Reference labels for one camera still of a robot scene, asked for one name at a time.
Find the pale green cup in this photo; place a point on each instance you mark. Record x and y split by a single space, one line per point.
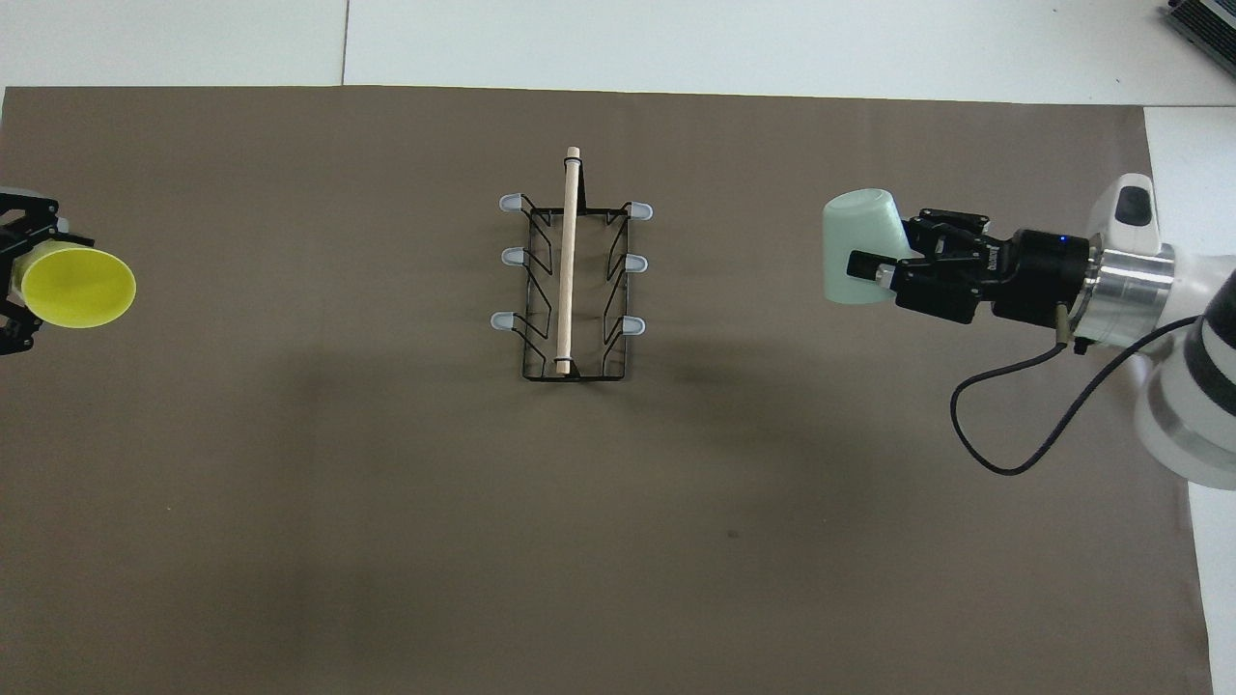
859 227

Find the yellow cup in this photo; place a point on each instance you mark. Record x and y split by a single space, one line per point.
77 285

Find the brown table mat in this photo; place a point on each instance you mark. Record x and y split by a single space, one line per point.
618 531

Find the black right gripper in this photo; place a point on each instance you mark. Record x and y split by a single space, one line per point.
1038 275

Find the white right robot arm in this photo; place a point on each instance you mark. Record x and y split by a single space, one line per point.
1188 386

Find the grey ribbed device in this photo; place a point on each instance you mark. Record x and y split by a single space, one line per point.
1207 19

